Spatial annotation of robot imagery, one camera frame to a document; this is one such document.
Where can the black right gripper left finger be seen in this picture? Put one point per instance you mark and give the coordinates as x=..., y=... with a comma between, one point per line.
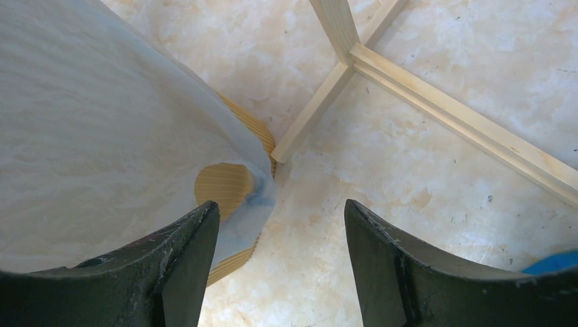
x=157, y=280

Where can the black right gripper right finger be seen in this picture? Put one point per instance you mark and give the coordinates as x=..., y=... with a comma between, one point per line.
x=402, y=280

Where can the yellow plastic trash bin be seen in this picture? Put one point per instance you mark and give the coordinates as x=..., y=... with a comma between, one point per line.
x=228, y=184

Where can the light blue plastic trash bag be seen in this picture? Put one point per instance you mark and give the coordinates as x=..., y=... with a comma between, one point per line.
x=103, y=136

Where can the blue t-shirt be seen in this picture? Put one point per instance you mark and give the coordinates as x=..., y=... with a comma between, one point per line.
x=553, y=263

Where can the wooden clothes rack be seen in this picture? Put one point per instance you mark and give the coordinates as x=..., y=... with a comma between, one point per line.
x=355, y=55

